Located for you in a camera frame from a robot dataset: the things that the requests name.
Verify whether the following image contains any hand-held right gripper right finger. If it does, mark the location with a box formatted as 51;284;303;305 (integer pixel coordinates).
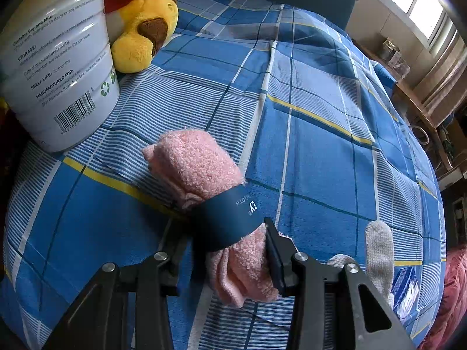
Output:
263;217;418;350

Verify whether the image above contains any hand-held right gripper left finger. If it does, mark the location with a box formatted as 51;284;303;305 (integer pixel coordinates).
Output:
44;220;190;350

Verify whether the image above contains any pink towel with blue band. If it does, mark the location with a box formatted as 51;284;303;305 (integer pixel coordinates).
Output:
142;126;294;309

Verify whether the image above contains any white knit glove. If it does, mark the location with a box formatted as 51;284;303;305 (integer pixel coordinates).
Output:
326;220;396;310

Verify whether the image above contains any blue plaid bedsheet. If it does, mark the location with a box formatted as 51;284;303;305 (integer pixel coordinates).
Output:
0;0;447;350

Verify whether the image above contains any blue tissue packet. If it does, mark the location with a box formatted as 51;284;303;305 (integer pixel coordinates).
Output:
388;266;420;323

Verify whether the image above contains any red patterned blanket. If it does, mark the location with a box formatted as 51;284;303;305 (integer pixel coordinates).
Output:
419;248;467;350

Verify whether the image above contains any wooden desk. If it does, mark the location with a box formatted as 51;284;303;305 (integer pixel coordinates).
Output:
394;76;456;176

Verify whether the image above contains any white metal can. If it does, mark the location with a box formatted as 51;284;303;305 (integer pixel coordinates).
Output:
0;0;121;154

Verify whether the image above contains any yellow plush bear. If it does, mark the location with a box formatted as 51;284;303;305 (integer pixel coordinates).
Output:
103;0;179;74

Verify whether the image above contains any clear plastic box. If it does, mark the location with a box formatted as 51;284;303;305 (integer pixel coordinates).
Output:
381;36;411;81

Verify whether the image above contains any beige curtain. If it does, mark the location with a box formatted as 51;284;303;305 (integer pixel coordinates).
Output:
416;29;467;117

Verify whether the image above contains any white cable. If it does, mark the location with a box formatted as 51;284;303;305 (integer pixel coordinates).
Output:
409;124;431;144

